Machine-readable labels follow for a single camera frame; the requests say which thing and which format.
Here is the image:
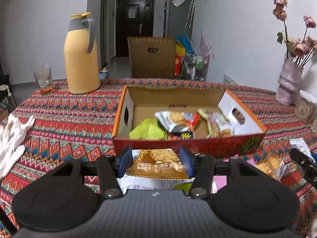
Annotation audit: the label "orange cracker packet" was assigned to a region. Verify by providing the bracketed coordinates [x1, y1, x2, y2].
[126, 149, 188, 180]

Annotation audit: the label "green white nut bar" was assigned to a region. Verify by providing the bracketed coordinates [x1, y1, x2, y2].
[174, 182, 193, 195]

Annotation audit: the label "white cracker packet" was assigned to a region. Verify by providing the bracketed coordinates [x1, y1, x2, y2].
[154, 111, 199, 133]

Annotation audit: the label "long green snack bar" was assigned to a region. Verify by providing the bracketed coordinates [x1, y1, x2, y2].
[128, 118, 168, 140]

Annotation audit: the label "yellow striped snack pack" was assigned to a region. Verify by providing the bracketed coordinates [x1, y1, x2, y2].
[197, 108, 213, 138]

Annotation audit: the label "white back-label packet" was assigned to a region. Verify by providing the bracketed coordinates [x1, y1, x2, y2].
[289, 138, 316, 163]

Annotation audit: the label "pink snack packet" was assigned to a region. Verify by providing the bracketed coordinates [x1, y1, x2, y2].
[211, 175, 227, 194]

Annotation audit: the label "red cardboard snack box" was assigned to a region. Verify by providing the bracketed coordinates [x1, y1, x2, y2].
[112, 86, 266, 158]

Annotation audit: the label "woven tissue box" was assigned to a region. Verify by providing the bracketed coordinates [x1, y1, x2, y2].
[294, 90, 316, 124]

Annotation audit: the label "colourful patterned tablecloth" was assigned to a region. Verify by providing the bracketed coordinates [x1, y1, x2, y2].
[1, 79, 316, 221]

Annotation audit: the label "pink ceramic vase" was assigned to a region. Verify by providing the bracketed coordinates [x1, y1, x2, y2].
[276, 58, 303, 106]

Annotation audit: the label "red gift bag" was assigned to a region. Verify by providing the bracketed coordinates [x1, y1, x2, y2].
[175, 54, 182, 76]

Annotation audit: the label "brown wicker chair back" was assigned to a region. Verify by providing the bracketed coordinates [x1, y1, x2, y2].
[127, 36, 176, 79]

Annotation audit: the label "yellow thermos jug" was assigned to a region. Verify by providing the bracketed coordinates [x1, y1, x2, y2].
[63, 12, 100, 95]

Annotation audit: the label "dried pink roses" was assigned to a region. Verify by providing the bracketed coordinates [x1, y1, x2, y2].
[271, 0, 317, 67]

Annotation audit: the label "white cloth gloves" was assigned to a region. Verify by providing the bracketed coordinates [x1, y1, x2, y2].
[0, 114, 35, 180]

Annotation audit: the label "glass cup with drink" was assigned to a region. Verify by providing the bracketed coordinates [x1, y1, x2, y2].
[34, 67, 53, 95]

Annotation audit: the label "black entrance door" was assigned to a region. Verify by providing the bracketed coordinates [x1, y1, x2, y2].
[115, 0, 155, 58]

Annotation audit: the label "grey refrigerator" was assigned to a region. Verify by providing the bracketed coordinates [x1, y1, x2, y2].
[163, 0, 194, 39]

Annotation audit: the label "wire storage cart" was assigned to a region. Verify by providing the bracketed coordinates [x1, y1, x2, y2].
[182, 51, 210, 81]

